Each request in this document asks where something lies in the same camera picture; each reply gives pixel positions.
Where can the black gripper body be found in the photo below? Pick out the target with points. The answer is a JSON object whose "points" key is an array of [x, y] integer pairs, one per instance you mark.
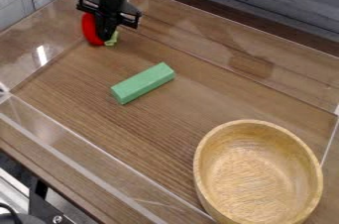
{"points": [[112, 8]]}

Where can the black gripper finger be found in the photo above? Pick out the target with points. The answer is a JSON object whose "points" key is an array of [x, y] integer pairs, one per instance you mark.
{"points": [[112, 26], [100, 27]]}

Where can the red plush strawberry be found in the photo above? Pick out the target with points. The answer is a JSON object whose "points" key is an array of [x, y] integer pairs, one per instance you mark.
{"points": [[90, 32]]}

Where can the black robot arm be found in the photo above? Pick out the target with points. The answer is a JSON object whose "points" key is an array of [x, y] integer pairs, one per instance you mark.
{"points": [[103, 16]]}

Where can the green rectangular block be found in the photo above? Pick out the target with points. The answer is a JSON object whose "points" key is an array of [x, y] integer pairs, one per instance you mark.
{"points": [[143, 82]]}

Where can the wooden bowl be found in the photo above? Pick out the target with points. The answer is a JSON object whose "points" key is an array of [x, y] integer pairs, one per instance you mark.
{"points": [[256, 174]]}

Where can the clear acrylic enclosure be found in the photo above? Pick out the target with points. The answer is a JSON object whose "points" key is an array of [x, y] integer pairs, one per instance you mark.
{"points": [[192, 105]]}

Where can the black metal table bracket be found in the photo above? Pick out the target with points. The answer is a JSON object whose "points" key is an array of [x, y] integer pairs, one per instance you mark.
{"points": [[40, 208]]}

